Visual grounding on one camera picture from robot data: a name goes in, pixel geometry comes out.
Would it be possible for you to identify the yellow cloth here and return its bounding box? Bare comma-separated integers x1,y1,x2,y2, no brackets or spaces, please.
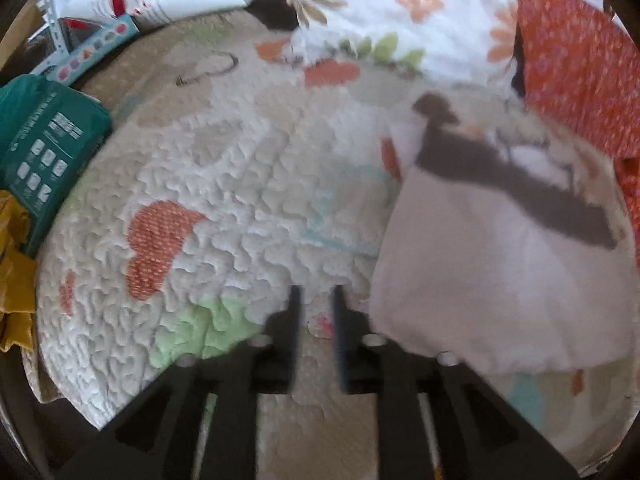
0,190,37,353

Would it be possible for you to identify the teal toy box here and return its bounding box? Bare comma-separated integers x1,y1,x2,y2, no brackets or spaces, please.
45,14,141,86

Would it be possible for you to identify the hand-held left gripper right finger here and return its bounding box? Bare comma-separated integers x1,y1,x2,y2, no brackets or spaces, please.
333,285,581,480

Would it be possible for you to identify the dark wire hook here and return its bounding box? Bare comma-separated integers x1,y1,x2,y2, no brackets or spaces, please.
175,53,239,87

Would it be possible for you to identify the beige small garment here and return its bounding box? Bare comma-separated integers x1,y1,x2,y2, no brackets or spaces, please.
369,92,636,376

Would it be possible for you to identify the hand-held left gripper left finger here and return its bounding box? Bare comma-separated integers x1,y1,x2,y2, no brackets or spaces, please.
56,285,304,480

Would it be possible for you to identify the green plastic package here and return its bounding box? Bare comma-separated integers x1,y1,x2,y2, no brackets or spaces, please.
0,74,113,258

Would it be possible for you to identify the white floral pillow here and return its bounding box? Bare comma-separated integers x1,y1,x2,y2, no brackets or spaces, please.
285,0,523,88

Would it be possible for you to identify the orange patterned cloth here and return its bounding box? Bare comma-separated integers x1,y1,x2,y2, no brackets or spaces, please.
515,0,640,241

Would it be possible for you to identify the quilted floral blanket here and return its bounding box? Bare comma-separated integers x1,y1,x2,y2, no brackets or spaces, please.
22,10,633,476

